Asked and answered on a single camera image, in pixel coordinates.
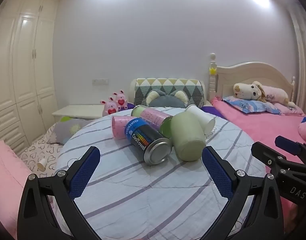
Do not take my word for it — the clear jar green pink label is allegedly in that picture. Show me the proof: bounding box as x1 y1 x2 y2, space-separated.
131 105 173 138

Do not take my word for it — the small white cup on bed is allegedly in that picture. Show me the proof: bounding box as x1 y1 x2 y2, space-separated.
37 158 47 172

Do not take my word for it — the white paper cup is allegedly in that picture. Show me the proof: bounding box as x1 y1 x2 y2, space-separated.
185 104 215 135

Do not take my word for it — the pale green plastic cup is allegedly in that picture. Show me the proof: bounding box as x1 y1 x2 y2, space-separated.
170 112 206 162

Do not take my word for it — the pink paper cup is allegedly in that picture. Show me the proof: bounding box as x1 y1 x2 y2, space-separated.
111 116 134 139

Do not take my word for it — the pink bed sheet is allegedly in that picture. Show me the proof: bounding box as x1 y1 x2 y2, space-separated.
210 97 306 230

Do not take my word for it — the pink blanket left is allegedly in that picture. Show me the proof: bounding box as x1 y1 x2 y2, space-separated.
0 141 31 238

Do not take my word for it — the blue cartoon pillow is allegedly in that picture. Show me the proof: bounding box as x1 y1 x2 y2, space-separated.
222 96 281 115

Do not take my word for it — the white dog plush toy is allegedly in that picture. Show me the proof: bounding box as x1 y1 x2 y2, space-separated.
233 81 266 102

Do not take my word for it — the heart pattern bed sheet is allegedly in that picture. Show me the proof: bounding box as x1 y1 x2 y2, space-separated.
19 123 63 177

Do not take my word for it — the grey flower pillow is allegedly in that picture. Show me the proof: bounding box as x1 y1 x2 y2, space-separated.
47 116 92 145

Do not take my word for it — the cream wooden bed headboard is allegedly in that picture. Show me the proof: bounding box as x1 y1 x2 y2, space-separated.
207 53 295 101

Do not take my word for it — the triangle pattern headboard cushion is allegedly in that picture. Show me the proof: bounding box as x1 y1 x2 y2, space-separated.
128 77 207 107

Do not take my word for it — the white nightstand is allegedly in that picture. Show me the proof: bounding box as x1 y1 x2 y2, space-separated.
52 105 104 121

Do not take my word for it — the blue black CoolTowel can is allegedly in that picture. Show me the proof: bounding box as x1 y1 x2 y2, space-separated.
125 118 172 165

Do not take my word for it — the grey bear plush cushion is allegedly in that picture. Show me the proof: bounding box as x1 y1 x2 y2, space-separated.
144 89 189 108

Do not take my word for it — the pink pig plush left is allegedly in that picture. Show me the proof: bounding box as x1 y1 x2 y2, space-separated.
100 97 119 116

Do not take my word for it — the pink pig plush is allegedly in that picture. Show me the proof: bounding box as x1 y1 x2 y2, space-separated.
113 90 128 111
100 97 119 116

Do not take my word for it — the pink pig plush right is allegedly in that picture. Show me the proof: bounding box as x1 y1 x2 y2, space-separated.
113 90 128 111

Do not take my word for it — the cream wardrobe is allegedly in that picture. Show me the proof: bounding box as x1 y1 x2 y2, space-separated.
0 0 59 154

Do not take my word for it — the white wall socket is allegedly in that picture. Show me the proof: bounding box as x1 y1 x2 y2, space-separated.
92 79 109 86

